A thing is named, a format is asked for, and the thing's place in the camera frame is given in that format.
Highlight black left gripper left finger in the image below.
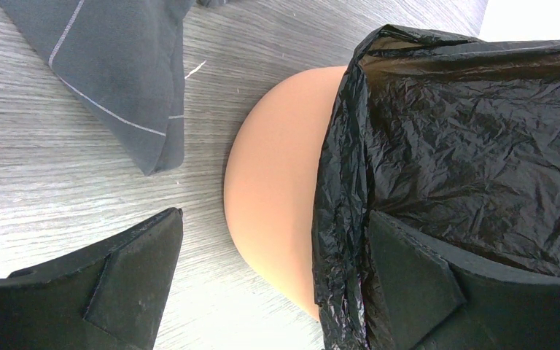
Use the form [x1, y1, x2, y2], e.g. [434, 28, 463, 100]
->
[0, 208, 183, 349]

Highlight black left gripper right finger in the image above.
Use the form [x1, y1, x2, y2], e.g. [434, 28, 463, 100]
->
[367, 211, 560, 349]

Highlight black plastic trash bag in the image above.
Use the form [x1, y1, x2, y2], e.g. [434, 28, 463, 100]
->
[312, 25, 560, 349]

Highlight orange plastic trash bin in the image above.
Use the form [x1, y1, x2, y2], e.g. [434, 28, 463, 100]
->
[223, 66, 345, 319]

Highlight grey checked cloth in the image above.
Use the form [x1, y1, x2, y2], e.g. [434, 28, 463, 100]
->
[0, 0, 235, 176]

